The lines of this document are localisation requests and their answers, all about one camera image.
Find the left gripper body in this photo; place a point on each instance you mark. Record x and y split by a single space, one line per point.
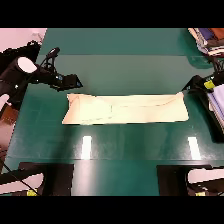
70 82

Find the cream garment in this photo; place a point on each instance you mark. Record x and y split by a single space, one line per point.
133 110

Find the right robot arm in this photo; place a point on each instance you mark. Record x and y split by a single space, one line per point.
215 100

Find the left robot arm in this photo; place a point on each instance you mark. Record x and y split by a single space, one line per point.
16 75

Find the heap of clothes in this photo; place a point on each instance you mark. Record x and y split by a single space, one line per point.
208 46

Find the blue garment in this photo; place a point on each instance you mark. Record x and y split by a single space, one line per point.
205 33

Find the orange garment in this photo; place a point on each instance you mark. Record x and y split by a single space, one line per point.
218 32

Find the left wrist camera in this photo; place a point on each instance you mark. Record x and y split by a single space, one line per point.
53 52

